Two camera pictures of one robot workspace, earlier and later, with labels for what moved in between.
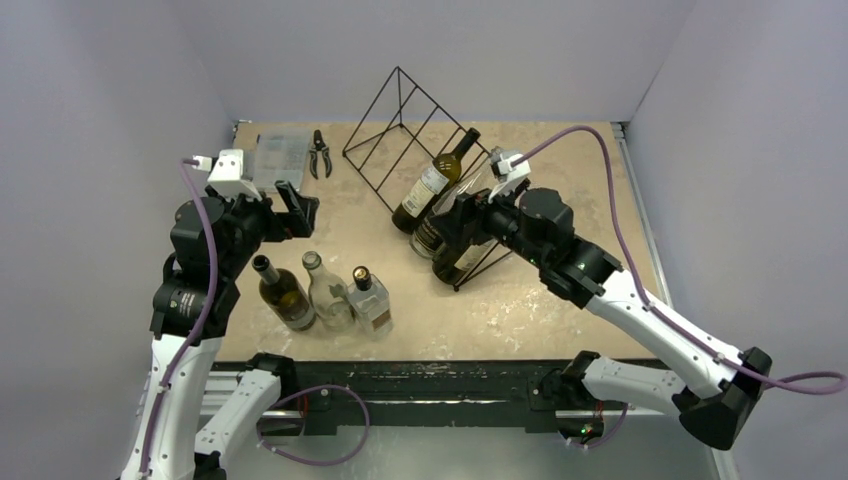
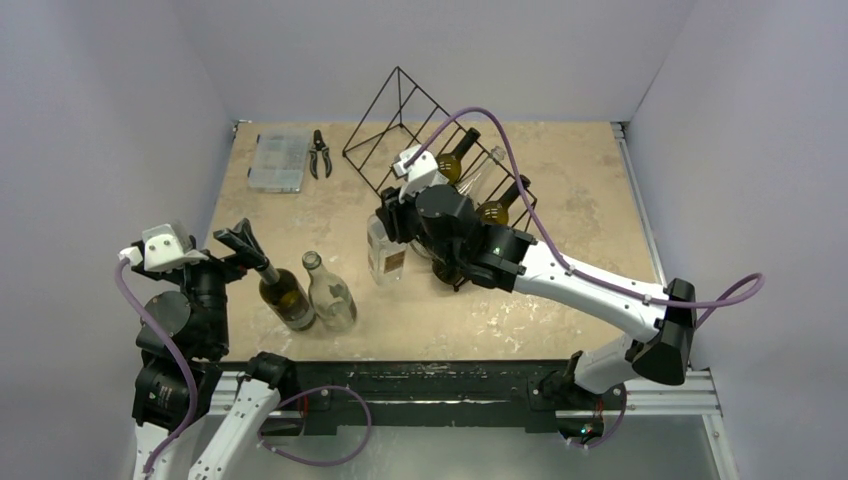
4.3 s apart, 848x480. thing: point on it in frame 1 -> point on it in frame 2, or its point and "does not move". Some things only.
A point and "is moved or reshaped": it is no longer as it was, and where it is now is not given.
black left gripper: (302, 208) -> (241, 241)
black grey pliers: (319, 145) does not move
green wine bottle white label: (285, 294) does not move
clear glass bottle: (329, 296) does not move
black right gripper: (466, 216) -> (394, 218)
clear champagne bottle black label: (427, 239) is moved or reshaped
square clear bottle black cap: (369, 303) -> (386, 258)
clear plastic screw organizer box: (281, 156) does not move
